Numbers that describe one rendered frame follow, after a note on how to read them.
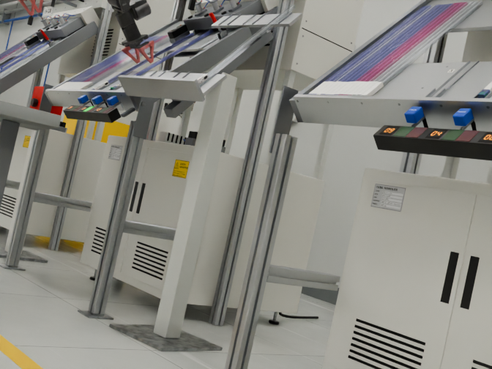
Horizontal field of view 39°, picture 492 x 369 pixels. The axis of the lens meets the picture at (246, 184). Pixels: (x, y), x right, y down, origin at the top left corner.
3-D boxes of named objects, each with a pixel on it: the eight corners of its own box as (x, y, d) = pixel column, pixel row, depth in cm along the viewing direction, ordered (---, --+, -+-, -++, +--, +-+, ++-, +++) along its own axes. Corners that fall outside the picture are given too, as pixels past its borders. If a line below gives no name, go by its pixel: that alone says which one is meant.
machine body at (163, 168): (163, 318, 240) (201, 146, 242) (75, 275, 294) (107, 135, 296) (293, 328, 282) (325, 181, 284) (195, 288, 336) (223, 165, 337)
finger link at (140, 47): (151, 58, 261) (141, 36, 257) (162, 58, 256) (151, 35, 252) (138, 66, 258) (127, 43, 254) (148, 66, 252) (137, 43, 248)
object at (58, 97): (136, 111, 226) (127, 91, 223) (53, 106, 277) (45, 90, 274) (139, 110, 227) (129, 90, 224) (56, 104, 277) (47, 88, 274)
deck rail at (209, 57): (139, 111, 225) (131, 94, 222) (136, 111, 226) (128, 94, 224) (284, 21, 259) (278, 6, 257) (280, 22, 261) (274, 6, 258)
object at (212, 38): (218, 59, 245) (213, 46, 243) (127, 63, 295) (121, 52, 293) (280, 21, 261) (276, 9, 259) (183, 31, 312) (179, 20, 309)
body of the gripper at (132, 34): (135, 39, 261) (127, 21, 258) (150, 38, 254) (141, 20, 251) (122, 47, 258) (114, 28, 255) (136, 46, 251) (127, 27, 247)
